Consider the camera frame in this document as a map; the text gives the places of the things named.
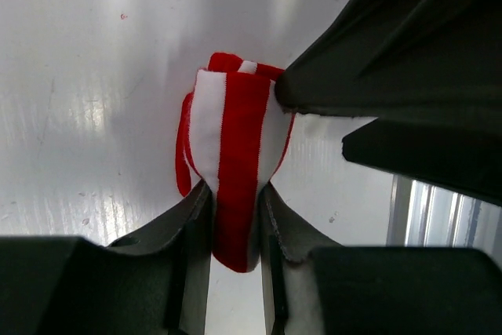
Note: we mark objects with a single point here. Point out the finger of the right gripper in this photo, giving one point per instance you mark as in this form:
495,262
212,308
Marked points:
464,161
381,56

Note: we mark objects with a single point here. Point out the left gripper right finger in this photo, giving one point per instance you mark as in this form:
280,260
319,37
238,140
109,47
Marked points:
313,285

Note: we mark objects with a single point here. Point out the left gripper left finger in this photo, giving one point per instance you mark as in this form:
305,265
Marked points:
154,280

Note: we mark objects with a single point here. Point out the red white striped sock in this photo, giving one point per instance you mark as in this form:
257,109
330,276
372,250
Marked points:
234,135

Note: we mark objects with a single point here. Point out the aluminium rail frame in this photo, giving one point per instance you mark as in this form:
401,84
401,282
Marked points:
425,215

